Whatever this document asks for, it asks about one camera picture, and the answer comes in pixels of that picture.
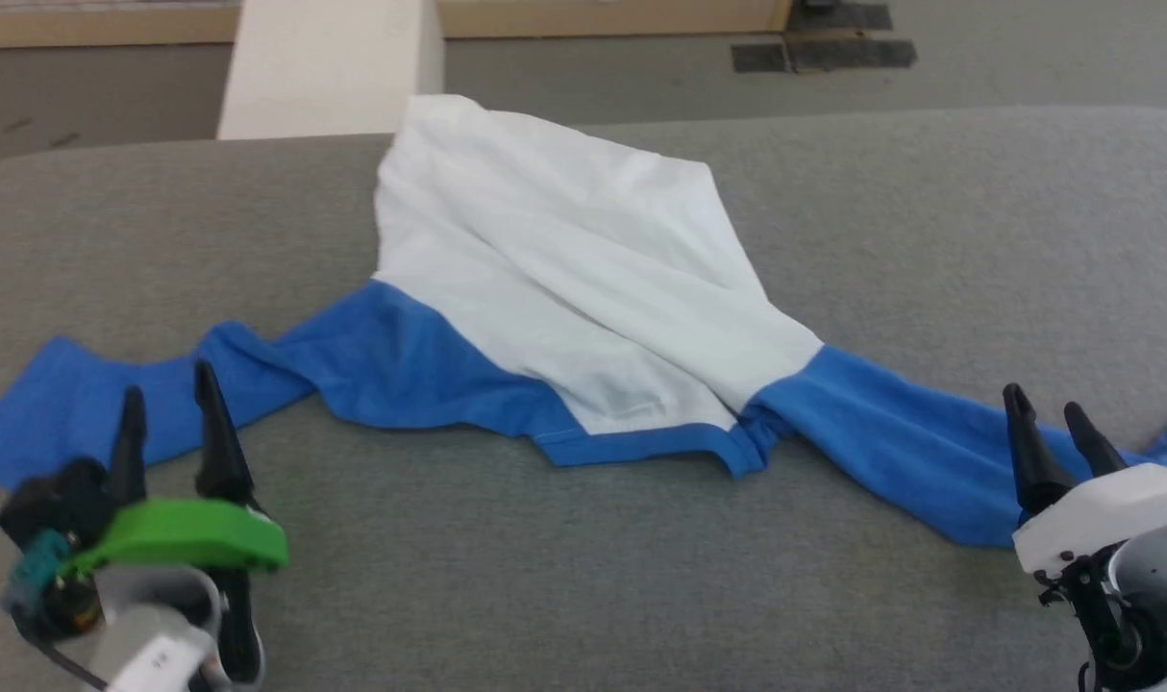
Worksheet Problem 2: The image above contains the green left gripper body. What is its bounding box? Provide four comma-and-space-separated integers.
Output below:
60, 497, 289, 578

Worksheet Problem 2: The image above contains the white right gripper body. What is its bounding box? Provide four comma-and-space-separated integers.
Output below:
1011, 461, 1167, 578

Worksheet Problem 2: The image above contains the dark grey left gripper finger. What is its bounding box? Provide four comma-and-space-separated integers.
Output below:
111, 384, 149, 507
193, 360, 258, 510

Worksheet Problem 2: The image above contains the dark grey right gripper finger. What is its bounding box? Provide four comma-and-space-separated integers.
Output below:
1064, 402, 1129, 480
1002, 383, 1075, 516

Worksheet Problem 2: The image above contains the white and blue garment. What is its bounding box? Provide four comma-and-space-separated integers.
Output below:
0, 93, 1167, 551

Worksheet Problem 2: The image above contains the white rectangular box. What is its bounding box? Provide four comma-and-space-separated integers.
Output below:
216, 0, 445, 141

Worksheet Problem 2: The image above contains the black taped floor plate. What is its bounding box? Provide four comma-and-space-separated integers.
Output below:
731, 0, 919, 75

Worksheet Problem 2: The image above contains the lemon print partition panel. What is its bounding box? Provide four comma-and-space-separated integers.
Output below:
0, 0, 796, 49

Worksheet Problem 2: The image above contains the black cable with teal plug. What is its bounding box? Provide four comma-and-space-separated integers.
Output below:
5, 529, 109, 692

